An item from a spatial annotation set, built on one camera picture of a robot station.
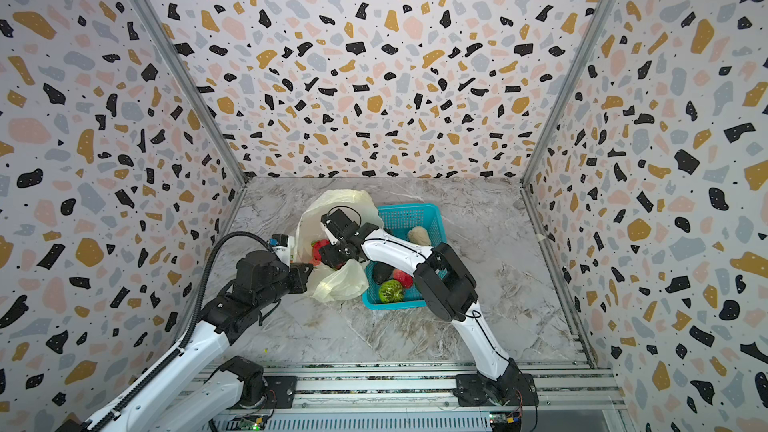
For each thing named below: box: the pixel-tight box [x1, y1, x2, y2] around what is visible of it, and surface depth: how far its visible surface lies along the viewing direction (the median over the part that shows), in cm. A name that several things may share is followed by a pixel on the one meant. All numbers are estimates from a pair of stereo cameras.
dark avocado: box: [373, 261, 396, 285], surface depth 92 cm
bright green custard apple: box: [379, 279, 404, 304], surface depth 87 cm
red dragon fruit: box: [309, 239, 330, 267], surface depth 95 cm
